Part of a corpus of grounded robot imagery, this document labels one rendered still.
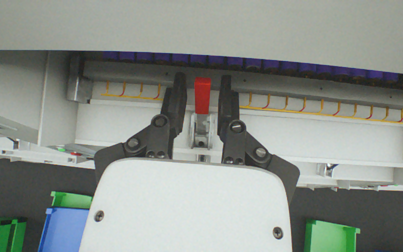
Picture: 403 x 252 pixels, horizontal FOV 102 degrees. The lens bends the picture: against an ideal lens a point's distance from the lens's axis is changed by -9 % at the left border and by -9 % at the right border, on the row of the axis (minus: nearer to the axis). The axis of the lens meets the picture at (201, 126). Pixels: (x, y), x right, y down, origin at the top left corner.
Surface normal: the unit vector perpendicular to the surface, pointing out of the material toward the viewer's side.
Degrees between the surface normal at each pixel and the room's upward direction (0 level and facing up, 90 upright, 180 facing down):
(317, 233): 0
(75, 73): 18
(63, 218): 26
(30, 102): 90
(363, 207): 0
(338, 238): 0
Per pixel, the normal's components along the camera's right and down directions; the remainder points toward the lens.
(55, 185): -0.01, -0.33
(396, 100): -0.04, -0.03
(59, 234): 0.44, -0.26
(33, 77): 1.00, 0.07
